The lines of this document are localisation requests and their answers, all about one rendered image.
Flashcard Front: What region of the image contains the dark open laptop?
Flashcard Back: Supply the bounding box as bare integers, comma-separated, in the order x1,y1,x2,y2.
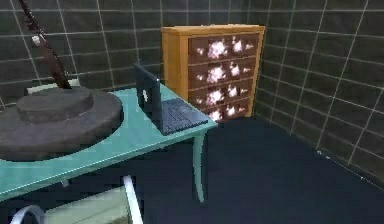
133,63,209,136

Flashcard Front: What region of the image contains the wooden chest of drawers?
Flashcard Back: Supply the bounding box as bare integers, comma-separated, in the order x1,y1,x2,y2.
160,23,267,123

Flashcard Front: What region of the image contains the teal table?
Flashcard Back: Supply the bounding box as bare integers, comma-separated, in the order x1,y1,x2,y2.
0,78,219,204

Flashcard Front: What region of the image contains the white chair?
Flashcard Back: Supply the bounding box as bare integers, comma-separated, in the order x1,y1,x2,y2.
9,175,144,224

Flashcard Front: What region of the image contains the grey round lamp base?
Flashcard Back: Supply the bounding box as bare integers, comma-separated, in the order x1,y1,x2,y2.
0,87,124,162

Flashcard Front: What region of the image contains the dark brown lamp pole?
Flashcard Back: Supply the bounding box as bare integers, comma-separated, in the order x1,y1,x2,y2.
18,0,73,90

